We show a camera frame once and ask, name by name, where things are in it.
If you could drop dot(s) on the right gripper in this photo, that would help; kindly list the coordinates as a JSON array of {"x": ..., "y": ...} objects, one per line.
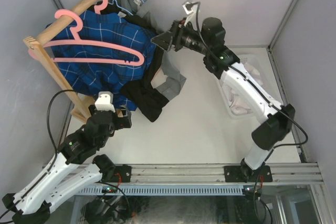
[{"x": 164, "y": 40}]

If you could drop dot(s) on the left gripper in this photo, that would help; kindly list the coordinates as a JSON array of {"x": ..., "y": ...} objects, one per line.
[{"x": 122, "y": 121}]

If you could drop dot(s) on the blue plaid shirt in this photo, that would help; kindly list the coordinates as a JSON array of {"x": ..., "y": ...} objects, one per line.
[{"x": 91, "y": 78}]

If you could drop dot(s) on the pink hanger of white shirt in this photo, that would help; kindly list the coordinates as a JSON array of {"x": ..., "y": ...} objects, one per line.
[{"x": 133, "y": 57}]

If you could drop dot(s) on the white shirt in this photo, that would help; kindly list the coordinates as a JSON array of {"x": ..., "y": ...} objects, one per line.
[{"x": 239, "y": 80}]

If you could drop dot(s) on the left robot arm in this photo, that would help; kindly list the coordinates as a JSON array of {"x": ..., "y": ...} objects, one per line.
[{"x": 74, "y": 166}]

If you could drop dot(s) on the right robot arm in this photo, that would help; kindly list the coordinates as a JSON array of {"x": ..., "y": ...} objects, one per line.
[{"x": 275, "y": 119}]

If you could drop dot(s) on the white plastic basket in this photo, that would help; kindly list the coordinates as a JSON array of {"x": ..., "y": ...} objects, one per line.
[{"x": 236, "y": 107}]

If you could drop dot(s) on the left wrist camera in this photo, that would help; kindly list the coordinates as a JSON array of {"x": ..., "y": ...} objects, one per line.
[{"x": 104, "y": 101}]

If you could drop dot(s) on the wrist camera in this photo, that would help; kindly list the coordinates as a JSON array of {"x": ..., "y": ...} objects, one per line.
[
  {"x": 104, "y": 101},
  {"x": 190, "y": 9}
]

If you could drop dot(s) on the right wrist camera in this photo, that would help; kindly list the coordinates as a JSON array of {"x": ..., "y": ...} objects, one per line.
[{"x": 190, "y": 9}]

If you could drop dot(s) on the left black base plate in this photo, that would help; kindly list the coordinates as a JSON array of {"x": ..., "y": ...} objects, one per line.
[{"x": 122, "y": 174}]

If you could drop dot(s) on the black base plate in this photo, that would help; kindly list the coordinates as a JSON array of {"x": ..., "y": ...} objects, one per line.
[
  {"x": 122, "y": 174},
  {"x": 235, "y": 174}
]

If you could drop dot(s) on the slotted grey cable duct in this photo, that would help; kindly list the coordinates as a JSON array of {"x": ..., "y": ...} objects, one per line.
[{"x": 163, "y": 190}]

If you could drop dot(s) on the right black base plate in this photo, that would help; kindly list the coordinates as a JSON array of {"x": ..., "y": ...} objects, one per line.
[{"x": 235, "y": 174}]

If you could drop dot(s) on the aluminium mounting rail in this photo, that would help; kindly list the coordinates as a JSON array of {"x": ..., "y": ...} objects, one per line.
[{"x": 213, "y": 174}]

